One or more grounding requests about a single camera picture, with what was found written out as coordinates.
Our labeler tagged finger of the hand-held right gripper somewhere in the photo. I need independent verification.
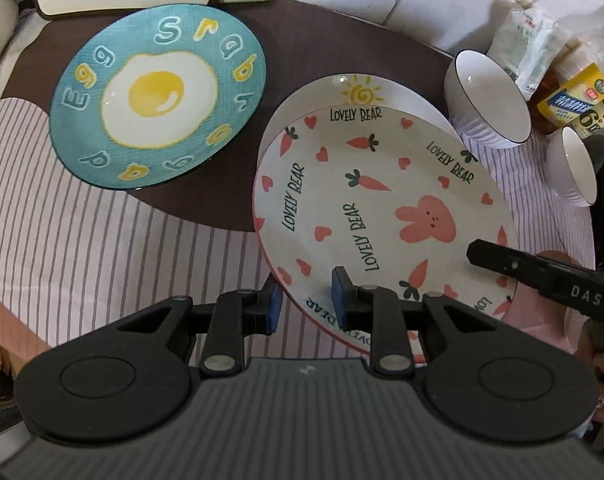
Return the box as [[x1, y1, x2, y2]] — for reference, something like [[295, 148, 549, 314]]
[[467, 239, 543, 295]]

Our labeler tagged white bowl with black rim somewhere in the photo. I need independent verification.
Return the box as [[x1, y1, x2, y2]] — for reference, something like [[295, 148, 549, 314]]
[[544, 127, 599, 207], [444, 50, 533, 149]]

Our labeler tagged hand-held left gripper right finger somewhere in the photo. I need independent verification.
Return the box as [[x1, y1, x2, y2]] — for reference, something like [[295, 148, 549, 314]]
[[332, 266, 501, 378]]

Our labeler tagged white plastic bag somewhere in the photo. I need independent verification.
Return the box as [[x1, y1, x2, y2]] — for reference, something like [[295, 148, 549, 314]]
[[486, 9, 571, 99]]

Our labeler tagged white rabbit and carrot plate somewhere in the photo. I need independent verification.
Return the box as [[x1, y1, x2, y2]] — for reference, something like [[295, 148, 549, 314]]
[[252, 106, 521, 357]]

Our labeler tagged white plate with sun print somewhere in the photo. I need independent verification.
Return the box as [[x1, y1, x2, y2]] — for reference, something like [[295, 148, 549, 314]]
[[256, 74, 465, 171]]

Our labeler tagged oil bottle with yellow label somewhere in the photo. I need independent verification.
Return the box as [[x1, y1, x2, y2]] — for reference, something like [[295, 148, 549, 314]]
[[536, 7, 604, 137]]

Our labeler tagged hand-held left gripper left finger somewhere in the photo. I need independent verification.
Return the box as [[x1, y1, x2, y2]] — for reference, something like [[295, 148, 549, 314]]
[[114, 275, 283, 378]]

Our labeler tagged teal fried egg plate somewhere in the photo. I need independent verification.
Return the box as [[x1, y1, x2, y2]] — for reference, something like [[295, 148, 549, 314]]
[[49, 2, 267, 192]]

